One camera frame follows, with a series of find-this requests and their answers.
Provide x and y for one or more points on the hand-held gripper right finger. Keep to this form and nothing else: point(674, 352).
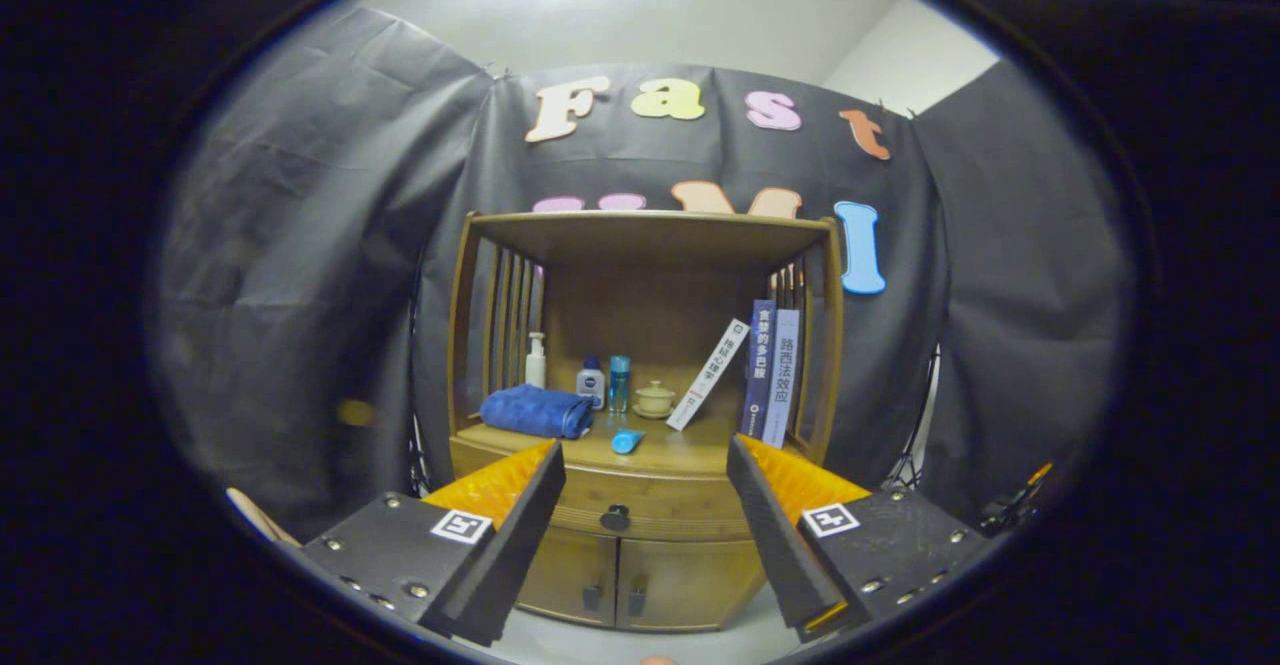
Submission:
point(775, 535)

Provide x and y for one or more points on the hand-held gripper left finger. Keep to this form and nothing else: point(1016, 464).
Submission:
point(520, 535)

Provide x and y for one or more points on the wooden drawer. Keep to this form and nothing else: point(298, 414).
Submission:
point(650, 490)

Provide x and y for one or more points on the blue squeeze tube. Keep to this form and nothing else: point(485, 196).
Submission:
point(627, 441)

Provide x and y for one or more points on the wooden cabinet door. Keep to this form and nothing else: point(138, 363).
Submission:
point(570, 570)
point(690, 580)

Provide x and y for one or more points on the wooden countertop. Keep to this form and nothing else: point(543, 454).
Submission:
point(690, 445)

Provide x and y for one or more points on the wooden cabinet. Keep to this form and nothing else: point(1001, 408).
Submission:
point(640, 315)

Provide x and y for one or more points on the blue rolled towel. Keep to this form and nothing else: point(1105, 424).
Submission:
point(535, 412)

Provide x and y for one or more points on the black backdrop stand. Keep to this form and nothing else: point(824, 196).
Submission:
point(905, 465)

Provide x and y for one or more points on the light purple book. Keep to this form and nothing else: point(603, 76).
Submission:
point(782, 375)

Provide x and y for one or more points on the white bottle with blue cap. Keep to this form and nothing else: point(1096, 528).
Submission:
point(590, 385)

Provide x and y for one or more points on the white pump bottle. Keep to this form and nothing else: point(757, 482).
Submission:
point(536, 370)

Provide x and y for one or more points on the dark blue book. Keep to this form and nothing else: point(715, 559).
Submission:
point(758, 370)

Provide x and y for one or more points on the white book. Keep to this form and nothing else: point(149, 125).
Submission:
point(708, 375)

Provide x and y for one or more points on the beige lidded teacup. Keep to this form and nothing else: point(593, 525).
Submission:
point(655, 402)

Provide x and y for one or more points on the clear blue bottle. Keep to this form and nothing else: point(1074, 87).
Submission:
point(619, 385)

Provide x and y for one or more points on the orange black clamp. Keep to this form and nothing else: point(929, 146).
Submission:
point(1010, 513)

